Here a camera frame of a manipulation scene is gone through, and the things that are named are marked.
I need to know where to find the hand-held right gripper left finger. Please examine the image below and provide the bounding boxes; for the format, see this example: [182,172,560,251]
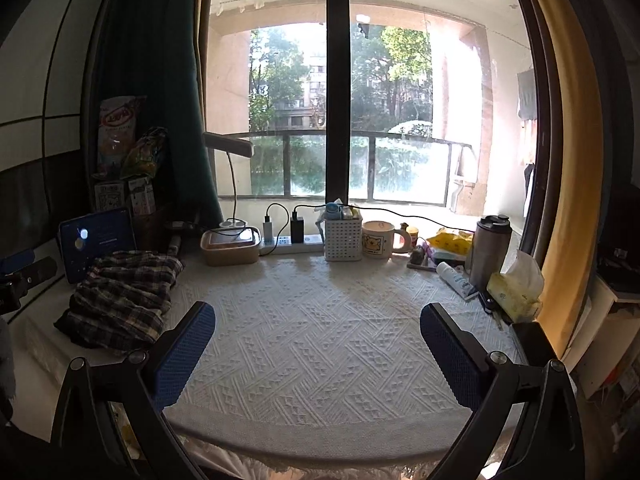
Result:
[50,301,217,480]

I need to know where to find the yellow green snack bag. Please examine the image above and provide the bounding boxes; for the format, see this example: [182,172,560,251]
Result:
[120,126,169,181]

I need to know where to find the dark green packet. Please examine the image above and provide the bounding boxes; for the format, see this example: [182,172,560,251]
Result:
[432,251,471,267]

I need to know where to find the yellow tissue pack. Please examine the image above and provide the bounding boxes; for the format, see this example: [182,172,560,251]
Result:
[486,250,546,322]

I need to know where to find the hanging beige garment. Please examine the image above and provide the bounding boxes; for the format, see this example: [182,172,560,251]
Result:
[520,119,537,166]

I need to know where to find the white gooseneck desk lamp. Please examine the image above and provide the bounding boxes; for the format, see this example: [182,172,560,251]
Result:
[202,131,255,234]

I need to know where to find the plaid pants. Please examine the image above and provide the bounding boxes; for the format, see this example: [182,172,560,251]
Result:
[53,251,185,351]

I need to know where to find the balcony railing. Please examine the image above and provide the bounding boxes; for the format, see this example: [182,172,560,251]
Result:
[220,130,474,209]

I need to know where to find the dark window frame post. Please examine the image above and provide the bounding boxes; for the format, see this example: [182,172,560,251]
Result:
[325,0,351,207]

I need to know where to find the person's left hand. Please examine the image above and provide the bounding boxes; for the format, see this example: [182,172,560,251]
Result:
[0,317,17,411]

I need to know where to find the white shelf unit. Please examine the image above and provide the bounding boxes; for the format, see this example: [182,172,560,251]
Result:
[575,260,640,402]

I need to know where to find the white tube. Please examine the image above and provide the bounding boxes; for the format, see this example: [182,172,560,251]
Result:
[436,261,479,302]

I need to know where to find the white perforated basket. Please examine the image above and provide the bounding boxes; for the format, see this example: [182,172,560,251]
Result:
[324,217,364,262]

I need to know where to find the black key fob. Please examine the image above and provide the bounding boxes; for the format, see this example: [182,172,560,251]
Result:
[477,290,506,331]

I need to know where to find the tablet with dark screen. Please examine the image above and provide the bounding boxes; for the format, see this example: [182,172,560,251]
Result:
[58,207,139,285]

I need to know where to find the hanging grey shirt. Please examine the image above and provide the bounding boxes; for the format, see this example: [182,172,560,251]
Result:
[517,69,537,120]

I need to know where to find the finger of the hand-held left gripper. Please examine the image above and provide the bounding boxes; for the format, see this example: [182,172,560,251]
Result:
[14,256,58,284]
[0,251,37,272]

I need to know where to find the brown cardboard box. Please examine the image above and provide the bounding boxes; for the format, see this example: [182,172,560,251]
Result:
[132,205,171,254]

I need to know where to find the thin black cable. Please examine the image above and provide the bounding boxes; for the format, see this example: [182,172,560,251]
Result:
[295,203,476,229]

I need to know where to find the white printed carton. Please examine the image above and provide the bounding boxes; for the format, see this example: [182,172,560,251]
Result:
[127,176,156,216]
[94,180,127,214]

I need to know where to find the hanging dark trousers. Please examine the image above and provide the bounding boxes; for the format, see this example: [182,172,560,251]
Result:
[522,162,536,221]

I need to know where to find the yellow snack packet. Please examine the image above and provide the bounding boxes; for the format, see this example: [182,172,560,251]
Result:
[427,229,475,256]

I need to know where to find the dark green curtain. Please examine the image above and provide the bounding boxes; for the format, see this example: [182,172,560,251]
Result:
[95,0,224,221]

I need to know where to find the blue and clear plastic bag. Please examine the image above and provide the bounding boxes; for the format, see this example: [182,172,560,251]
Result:
[317,199,363,224]

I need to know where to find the steel tumbler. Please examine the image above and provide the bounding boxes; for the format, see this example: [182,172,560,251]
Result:
[469,214,512,291]

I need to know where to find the pink and white snack bag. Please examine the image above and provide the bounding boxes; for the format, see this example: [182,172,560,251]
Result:
[96,96,146,179]

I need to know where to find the white knitted table cover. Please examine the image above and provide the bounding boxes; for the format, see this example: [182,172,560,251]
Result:
[15,247,532,461]

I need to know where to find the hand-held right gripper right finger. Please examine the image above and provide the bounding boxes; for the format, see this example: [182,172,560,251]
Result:
[419,302,586,480]

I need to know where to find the yellow curtain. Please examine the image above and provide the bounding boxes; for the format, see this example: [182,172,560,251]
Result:
[517,0,609,361]

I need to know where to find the cream printed mug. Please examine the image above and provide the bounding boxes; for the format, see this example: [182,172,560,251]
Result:
[361,220,412,260]

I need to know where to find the white power strip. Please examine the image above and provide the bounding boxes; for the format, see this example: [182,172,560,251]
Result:
[259,232,326,256]

